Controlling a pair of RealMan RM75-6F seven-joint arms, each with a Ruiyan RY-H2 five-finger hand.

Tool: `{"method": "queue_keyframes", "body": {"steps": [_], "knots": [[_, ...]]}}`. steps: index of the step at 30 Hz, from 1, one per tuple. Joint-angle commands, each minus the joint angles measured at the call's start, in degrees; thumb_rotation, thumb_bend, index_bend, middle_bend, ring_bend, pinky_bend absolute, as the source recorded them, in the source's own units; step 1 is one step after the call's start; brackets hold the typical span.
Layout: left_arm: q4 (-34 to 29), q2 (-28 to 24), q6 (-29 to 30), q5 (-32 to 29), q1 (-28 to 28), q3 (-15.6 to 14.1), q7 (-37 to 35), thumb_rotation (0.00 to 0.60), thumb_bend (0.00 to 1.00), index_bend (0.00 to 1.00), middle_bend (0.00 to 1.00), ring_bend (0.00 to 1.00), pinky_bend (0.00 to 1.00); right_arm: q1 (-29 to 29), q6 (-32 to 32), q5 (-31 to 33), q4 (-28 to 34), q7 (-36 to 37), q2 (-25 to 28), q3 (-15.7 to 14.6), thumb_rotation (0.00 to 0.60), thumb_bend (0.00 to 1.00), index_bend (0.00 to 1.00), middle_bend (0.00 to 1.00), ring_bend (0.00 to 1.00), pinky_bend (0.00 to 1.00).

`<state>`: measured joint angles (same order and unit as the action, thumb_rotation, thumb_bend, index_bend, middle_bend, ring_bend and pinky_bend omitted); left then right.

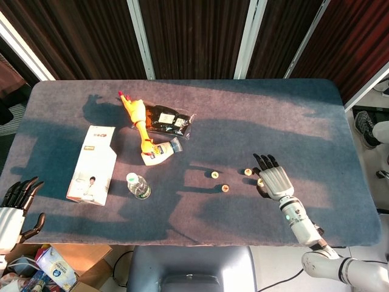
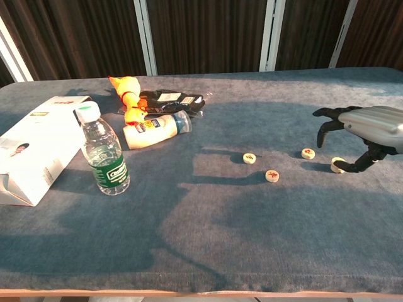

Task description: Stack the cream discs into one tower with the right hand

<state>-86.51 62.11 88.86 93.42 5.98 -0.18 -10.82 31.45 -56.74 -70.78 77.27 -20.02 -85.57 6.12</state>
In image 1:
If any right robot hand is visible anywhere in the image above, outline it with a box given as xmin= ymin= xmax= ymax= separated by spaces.
xmin=253 ymin=153 xmax=295 ymax=201

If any white cardboard product box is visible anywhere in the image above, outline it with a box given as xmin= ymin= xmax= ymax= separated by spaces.
xmin=66 ymin=125 xmax=118 ymax=207

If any white partition frame post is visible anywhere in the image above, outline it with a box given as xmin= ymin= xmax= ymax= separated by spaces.
xmin=344 ymin=60 xmax=389 ymax=112
xmin=126 ymin=0 xmax=156 ymax=80
xmin=233 ymin=0 xmax=268 ymax=80
xmin=284 ymin=0 xmax=331 ymax=79
xmin=0 ymin=12 xmax=57 ymax=82

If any grey knit sneaker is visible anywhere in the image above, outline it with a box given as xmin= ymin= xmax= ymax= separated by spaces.
xmin=354 ymin=111 xmax=380 ymax=150

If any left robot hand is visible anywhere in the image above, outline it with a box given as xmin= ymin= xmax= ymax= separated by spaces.
xmin=0 ymin=176 xmax=46 ymax=253

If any clear water bottle green label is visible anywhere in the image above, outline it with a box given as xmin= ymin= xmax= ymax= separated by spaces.
xmin=126 ymin=172 xmax=152 ymax=201

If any grey robot torso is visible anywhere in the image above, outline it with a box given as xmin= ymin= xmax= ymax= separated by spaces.
xmin=126 ymin=245 xmax=258 ymax=292

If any blue snack packet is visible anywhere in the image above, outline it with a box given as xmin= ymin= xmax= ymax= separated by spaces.
xmin=26 ymin=270 xmax=50 ymax=292

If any blue velvet table cloth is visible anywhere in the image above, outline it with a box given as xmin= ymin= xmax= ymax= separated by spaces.
xmin=0 ymin=78 xmax=382 ymax=247

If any yellow rubber chicken toy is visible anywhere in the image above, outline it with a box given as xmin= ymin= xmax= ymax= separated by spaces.
xmin=117 ymin=90 xmax=156 ymax=159

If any brown cardboard box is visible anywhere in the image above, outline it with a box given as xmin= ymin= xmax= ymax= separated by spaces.
xmin=12 ymin=243 xmax=113 ymax=292

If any cream mayonnaise squeeze bottle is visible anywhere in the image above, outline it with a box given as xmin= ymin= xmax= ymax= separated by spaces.
xmin=141 ymin=136 xmax=184 ymax=167

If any person's white trouser leg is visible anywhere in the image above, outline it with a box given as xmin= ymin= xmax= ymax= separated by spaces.
xmin=372 ymin=120 xmax=389 ymax=144

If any black item in plastic bag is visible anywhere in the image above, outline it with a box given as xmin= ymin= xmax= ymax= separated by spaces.
xmin=130 ymin=104 xmax=197 ymax=141

